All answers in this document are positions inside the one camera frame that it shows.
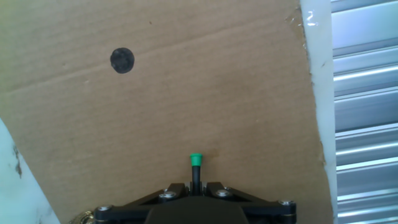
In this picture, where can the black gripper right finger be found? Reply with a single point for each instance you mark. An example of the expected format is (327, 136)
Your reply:
(258, 202)

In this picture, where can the black screwdriver green cap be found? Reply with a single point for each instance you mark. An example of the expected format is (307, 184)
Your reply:
(196, 165)

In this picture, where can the black round dot mark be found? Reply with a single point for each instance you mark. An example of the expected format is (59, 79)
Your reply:
(122, 60)

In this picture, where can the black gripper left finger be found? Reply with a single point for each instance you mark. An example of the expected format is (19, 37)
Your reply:
(140, 202)

